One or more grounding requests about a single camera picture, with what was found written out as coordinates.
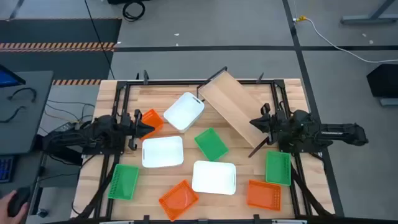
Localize long orange black hazard tape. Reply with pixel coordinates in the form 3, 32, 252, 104
0, 42, 116, 52

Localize black computer mouse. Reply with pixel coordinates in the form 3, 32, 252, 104
6, 186, 32, 218

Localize black desk foot beam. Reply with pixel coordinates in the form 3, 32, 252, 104
37, 146, 83, 166

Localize gray desk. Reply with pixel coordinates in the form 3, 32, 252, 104
0, 70, 54, 156

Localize green slotted plastic basket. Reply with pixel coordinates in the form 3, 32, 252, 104
194, 127, 229, 162
265, 150, 292, 187
108, 164, 140, 201

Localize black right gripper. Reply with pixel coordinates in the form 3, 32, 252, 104
249, 103, 282, 146

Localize short orange black hazard tape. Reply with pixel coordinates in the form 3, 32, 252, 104
52, 78, 102, 86

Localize short black curved cable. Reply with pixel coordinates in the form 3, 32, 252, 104
6, 87, 37, 103
0, 105, 27, 124

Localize black floor mat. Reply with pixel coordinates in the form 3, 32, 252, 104
0, 17, 123, 81

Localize gray metal table leg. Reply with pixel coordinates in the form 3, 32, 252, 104
340, 0, 398, 25

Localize thin black floor cable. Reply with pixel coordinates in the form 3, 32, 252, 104
83, 0, 116, 80

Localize white plastic basket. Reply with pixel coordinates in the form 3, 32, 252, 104
191, 160, 237, 196
163, 91, 205, 134
141, 136, 185, 169

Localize black aluminium table frame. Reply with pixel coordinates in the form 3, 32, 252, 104
70, 70, 336, 224

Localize black power adapter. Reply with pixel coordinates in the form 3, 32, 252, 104
53, 121, 75, 133

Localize computer monitor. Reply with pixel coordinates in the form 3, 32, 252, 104
0, 63, 27, 88

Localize thin black wire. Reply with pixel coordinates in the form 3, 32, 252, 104
43, 98, 96, 124

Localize black box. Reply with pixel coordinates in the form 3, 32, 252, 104
366, 63, 398, 99

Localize coiled black cable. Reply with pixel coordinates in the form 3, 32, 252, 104
122, 1, 146, 22

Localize orange slotted plastic basket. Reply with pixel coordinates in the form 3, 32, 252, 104
246, 179, 282, 212
139, 108, 165, 141
158, 179, 200, 222

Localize white floor cable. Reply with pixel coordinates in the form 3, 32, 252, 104
303, 17, 398, 64

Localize person's hand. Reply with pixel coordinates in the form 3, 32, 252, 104
0, 190, 29, 224

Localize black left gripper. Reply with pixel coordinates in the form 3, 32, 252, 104
119, 108, 155, 151

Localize backlit computer keyboard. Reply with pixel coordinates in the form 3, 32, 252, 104
0, 155, 16, 184

